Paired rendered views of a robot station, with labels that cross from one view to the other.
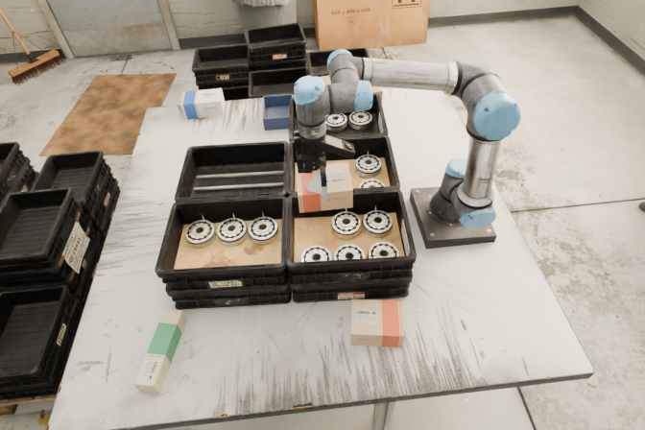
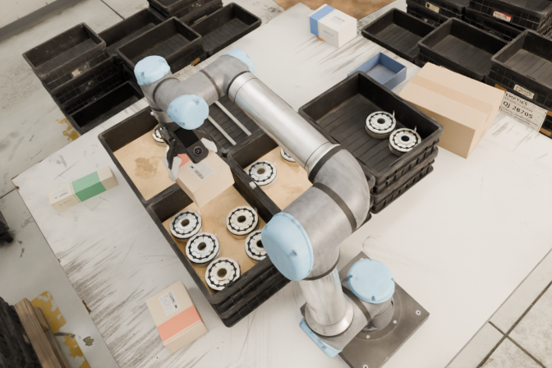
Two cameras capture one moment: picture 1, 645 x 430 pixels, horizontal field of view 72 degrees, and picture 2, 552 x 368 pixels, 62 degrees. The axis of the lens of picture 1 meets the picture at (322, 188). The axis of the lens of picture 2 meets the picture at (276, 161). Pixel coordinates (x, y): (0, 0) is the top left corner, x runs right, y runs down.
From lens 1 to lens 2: 112 cm
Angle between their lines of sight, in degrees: 40
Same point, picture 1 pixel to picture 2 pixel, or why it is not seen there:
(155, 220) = not seen: hidden behind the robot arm
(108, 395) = (46, 187)
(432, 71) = (293, 140)
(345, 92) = (164, 96)
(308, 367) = (118, 290)
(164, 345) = (81, 186)
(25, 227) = (166, 47)
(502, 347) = not seen: outside the picture
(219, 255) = (156, 159)
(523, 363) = not seen: outside the picture
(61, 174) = (233, 21)
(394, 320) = (177, 327)
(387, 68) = (250, 101)
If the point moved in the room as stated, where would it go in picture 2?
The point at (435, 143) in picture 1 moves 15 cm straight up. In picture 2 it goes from (479, 236) to (489, 211)
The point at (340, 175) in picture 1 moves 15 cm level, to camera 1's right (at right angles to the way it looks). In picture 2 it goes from (207, 172) to (238, 207)
